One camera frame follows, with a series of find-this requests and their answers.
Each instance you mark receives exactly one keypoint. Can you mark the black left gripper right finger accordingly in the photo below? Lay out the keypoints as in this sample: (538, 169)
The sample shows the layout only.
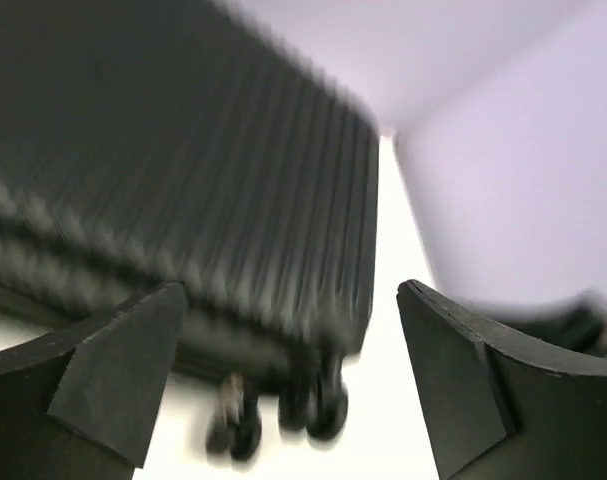
(498, 403)

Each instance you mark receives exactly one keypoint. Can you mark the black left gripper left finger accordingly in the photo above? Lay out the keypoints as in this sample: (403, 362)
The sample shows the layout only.
(81, 402)

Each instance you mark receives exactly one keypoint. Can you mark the black hard-shell suitcase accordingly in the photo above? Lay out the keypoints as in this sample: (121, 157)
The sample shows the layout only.
(144, 142)

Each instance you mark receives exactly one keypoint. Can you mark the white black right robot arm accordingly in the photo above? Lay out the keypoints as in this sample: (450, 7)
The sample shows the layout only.
(578, 324)

